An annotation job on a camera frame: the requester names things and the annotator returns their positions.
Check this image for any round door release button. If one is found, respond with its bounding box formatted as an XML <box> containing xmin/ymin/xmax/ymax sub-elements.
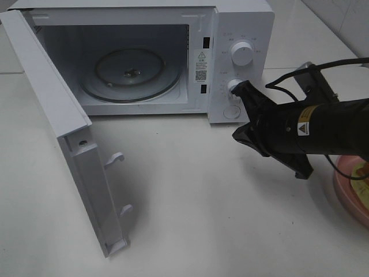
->
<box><xmin>223</xmin><ymin>106</ymin><xmax>241</xmax><ymax>119</ymax></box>

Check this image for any white microwave door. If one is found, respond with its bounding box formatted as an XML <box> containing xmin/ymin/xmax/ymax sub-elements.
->
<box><xmin>1</xmin><ymin>10</ymin><xmax>133</xmax><ymax>257</ymax></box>

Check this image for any upper white power knob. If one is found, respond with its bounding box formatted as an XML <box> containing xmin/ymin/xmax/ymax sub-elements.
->
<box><xmin>230</xmin><ymin>41</ymin><xmax>254</xmax><ymax>66</ymax></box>

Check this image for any glass microwave turntable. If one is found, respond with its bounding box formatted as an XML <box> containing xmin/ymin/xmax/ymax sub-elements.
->
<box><xmin>80</xmin><ymin>48</ymin><xmax>182</xmax><ymax>103</ymax></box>

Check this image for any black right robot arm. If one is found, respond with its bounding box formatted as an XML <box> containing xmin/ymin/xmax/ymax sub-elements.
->
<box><xmin>231</xmin><ymin>81</ymin><xmax>368</xmax><ymax>179</ymax></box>

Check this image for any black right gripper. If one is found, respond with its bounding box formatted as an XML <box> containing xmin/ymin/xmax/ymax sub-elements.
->
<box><xmin>231</xmin><ymin>81</ymin><xmax>313</xmax><ymax>179</ymax></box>

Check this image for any white warning label sticker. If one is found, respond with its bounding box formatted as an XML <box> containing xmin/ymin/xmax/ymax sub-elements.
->
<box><xmin>193</xmin><ymin>48</ymin><xmax>210</xmax><ymax>84</ymax></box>

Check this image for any pink round plate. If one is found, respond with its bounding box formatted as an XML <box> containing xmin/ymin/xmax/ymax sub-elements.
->
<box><xmin>333</xmin><ymin>156</ymin><xmax>368</xmax><ymax>229</ymax></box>

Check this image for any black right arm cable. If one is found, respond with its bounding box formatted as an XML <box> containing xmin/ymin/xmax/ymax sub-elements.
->
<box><xmin>265</xmin><ymin>57</ymin><xmax>369</xmax><ymax>102</ymax></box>

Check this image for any lower white timer knob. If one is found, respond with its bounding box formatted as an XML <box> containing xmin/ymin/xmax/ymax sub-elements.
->
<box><xmin>227</xmin><ymin>79</ymin><xmax>242</xmax><ymax>103</ymax></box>

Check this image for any white microwave oven body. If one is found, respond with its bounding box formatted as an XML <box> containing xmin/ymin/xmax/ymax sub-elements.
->
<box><xmin>6</xmin><ymin>1</ymin><xmax>274</xmax><ymax>123</ymax></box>

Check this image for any white adjacent table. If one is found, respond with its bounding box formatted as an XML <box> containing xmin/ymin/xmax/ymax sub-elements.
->
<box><xmin>263</xmin><ymin>0</ymin><xmax>363</xmax><ymax>70</ymax></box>

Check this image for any toy sandwich with lettuce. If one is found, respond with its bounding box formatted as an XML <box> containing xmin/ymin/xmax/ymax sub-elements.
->
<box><xmin>351</xmin><ymin>162</ymin><xmax>368</xmax><ymax>208</ymax></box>

